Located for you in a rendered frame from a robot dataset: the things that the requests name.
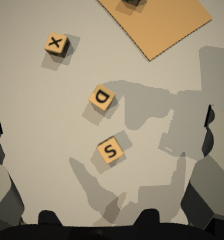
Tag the orange mat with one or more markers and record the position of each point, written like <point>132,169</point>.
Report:
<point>156,25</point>

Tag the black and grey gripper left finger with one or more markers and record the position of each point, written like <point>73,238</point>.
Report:
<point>11,204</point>

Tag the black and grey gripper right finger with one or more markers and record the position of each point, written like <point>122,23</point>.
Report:
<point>203,200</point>

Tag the tan wooden letter block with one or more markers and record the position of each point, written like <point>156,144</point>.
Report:
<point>110,149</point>
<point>57,45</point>
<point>132,2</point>
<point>101,97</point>

